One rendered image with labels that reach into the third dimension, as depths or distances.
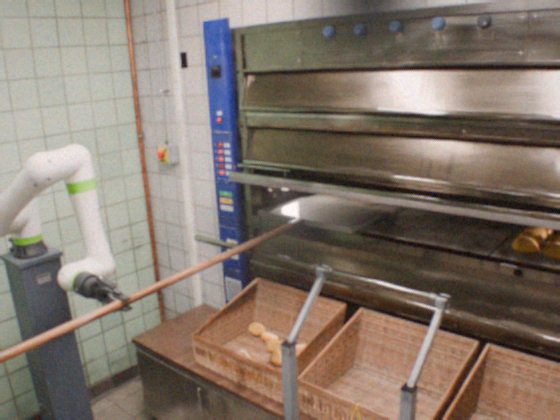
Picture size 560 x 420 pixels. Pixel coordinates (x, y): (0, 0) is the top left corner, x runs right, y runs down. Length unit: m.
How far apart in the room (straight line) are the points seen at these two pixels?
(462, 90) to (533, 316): 0.86
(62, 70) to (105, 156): 0.54
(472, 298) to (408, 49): 0.99
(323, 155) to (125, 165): 1.37
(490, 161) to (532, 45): 0.42
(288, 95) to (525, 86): 1.02
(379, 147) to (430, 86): 0.33
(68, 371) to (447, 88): 2.02
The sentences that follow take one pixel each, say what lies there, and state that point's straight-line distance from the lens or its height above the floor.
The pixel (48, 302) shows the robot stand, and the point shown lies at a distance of 2.41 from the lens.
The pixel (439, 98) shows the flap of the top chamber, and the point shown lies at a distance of 1.98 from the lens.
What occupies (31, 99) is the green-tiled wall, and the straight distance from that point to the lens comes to 2.92.
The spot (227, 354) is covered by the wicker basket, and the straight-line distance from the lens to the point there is 2.34.
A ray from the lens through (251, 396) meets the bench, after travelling 2.28.
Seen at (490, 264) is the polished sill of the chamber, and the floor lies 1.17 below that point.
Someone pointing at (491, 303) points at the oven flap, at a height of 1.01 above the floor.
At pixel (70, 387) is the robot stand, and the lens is 2.61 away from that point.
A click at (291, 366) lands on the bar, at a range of 1.93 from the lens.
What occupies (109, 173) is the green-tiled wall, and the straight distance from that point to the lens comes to 3.15.
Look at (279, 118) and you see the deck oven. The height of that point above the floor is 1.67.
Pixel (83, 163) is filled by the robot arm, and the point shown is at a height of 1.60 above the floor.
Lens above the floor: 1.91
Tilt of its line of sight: 16 degrees down
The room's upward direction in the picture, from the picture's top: 3 degrees counter-clockwise
